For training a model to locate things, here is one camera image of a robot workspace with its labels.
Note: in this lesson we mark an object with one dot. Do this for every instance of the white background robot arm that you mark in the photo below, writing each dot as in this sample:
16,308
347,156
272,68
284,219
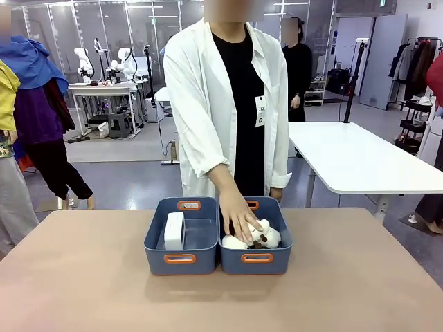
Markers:
83,64
124,64

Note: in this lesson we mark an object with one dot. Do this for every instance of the black camera stand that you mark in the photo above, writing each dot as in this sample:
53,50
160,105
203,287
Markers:
149,72

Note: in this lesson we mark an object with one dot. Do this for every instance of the person's right forearm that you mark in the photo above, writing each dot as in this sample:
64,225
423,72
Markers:
221,178

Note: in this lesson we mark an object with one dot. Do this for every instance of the black trolley cart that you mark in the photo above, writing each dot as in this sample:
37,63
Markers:
415,124

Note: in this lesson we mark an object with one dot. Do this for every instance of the large white table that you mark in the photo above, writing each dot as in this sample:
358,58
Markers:
353,155

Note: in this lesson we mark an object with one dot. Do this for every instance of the blue garment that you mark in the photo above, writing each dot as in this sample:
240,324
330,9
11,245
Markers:
31,65

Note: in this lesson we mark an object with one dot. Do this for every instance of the person in black clothes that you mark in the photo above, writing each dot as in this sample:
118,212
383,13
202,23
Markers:
297,76

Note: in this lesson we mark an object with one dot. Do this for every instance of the clothes rack with coats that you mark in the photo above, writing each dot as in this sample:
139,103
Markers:
415,69

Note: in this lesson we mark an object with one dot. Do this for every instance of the grey step stool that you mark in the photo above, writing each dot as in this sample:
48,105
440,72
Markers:
119,124

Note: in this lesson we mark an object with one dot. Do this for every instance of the person's left hand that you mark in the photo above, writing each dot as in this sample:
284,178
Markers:
276,194

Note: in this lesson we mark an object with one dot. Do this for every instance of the white plush toy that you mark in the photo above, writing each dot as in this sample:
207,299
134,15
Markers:
271,237

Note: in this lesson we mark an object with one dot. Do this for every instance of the person's right hand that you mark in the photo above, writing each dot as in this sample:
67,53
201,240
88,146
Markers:
235,214

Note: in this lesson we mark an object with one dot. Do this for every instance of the small white standing desk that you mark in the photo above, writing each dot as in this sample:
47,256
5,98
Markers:
164,95

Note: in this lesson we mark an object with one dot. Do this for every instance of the person in grey trousers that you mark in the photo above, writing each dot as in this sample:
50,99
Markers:
14,200

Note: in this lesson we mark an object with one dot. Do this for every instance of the purple garment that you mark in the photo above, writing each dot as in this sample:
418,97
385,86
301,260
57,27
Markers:
34,117

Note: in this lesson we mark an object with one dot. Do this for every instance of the wooden shoe shelf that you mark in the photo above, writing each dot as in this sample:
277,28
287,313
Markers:
315,93

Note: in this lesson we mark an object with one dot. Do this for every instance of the person in white shirt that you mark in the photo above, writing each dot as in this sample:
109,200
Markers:
200,114

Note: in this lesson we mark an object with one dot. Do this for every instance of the yellow garment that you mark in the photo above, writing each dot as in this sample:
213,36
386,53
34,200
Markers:
7,100

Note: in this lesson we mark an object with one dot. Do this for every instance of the black tripod pole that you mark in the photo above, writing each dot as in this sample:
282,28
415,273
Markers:
353,86

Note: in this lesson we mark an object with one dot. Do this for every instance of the white name tag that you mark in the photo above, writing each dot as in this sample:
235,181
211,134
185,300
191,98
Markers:
260,111

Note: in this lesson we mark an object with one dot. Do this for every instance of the person in black trousers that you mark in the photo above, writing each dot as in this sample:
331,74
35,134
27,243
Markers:
52,166

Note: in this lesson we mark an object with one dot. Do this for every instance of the black bag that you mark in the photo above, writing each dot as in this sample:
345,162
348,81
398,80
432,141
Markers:
341,81

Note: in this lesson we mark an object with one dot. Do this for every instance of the red garment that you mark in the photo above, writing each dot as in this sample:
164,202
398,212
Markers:
435,79

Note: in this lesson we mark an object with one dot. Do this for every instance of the white digital clock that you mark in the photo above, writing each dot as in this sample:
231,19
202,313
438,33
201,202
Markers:
174,231

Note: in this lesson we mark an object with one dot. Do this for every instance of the white workbench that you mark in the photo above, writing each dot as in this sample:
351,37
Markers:
100,90

